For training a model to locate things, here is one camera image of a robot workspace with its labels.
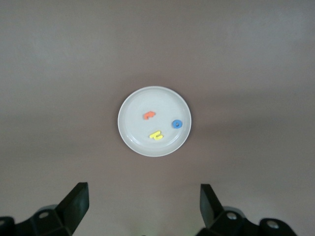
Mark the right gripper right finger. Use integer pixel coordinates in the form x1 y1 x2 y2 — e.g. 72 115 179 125
198 183 261 236

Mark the yellow foam letter h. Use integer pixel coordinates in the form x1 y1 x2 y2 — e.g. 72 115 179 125
149 131 164 141

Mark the white round plate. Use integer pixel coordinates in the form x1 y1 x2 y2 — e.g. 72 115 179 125
117 86 192 157

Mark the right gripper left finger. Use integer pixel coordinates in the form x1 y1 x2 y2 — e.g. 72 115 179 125
14 182 89 236

